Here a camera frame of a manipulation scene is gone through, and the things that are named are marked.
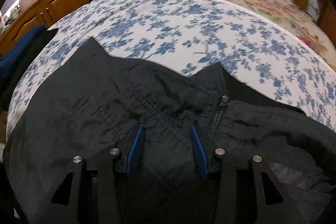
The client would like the black zip jacket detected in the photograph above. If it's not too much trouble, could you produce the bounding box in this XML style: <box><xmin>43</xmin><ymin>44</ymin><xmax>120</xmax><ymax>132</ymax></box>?
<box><xmin>3</xmin><ymin>38</ymin><xmax>335</xmax><ymax>223</ymax></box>

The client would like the folded black garment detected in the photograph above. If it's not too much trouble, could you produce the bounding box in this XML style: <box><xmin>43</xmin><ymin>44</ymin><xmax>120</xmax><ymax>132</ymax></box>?
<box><xmin>1</xmin><ymin>28</ymin><xmax>58</xmax><ymax>111</ymax></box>

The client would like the folded blue garment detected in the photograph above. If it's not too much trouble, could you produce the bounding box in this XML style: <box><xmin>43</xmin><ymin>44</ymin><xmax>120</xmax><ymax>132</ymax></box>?
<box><xmin>1</xmin><ymin>24</ymin><xmax>47</xmax><ymax>79</ymax></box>

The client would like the blue floral bed sheet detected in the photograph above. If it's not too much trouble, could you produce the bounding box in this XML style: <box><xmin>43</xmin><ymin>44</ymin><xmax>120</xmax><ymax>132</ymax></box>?
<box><xmin>6</xmin><ymin>0</ymin><xmax>335</xmax><ymax>134</ymax></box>

